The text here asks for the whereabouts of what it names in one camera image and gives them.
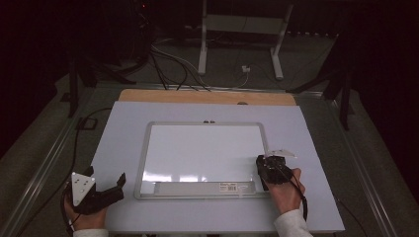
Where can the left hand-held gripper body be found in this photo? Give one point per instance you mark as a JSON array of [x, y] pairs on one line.
[[99, 199]]

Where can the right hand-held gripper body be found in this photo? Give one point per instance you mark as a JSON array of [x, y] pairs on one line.
[[273, 169]]

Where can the grey framed whiteboard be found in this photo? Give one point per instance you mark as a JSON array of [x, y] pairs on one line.
[[204, 154]]

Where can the person's left hand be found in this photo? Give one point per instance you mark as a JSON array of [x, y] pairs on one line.
[[87, 221]]

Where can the person's right hand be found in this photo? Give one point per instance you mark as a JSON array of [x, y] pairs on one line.
[[286, 196]]

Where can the black floor box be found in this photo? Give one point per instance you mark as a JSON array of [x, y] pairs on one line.
[[86, 123]]

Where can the large white table sheet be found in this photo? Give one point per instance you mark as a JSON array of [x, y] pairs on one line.
[[125, 131]]

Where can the small whiteboard hanger clips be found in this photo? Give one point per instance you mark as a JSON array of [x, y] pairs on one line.
[[209, 121]]

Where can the black tripod stand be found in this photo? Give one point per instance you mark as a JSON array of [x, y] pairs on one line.
[[344, 98], [74, 85]]

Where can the white plug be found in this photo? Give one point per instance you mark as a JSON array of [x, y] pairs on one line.
[[245, 68]]

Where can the white metal stand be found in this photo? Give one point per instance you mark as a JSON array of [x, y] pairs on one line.
[[242, 23]]

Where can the black equipment rack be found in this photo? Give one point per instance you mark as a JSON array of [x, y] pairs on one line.
[[138, 29]]

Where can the metal floor rail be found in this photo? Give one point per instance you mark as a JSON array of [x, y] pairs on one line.
[[365, 174], [39, 171]]

